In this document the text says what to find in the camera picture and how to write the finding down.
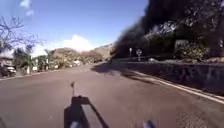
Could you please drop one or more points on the hill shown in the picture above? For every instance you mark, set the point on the hill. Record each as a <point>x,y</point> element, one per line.
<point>105,51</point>

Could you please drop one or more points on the grey asphalt road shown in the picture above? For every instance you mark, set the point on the grey asphalt road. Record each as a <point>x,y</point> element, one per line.
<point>110,86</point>

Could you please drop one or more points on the bare tree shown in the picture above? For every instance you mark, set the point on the bare tree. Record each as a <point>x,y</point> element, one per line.
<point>6,36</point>

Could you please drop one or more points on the row of dark trees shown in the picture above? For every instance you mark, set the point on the row of dark trees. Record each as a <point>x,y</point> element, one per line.
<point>166,13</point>

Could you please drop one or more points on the small sign on post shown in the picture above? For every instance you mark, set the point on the small sign on post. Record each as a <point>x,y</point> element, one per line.
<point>130,50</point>

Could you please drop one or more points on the green bush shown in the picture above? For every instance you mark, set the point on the green bush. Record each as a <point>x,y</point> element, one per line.
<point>191,51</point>

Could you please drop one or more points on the robot's own part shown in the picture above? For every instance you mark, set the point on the robot's own part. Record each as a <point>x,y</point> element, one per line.
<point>74,125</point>
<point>149,124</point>

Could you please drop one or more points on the round sign on post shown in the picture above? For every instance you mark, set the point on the round sign on post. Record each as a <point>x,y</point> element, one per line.
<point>139,52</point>

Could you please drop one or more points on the low dark stone wall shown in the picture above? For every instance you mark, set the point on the low dark stone wall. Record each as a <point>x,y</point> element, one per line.
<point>200,75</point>

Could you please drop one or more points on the building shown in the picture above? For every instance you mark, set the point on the building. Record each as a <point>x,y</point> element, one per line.
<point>6,61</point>

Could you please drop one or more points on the pale kerb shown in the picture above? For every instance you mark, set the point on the pale kerb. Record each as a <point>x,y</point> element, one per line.
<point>186,88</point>

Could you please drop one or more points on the row of green trees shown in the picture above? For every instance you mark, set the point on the row of green trees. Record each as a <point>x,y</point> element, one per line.
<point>65,55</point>

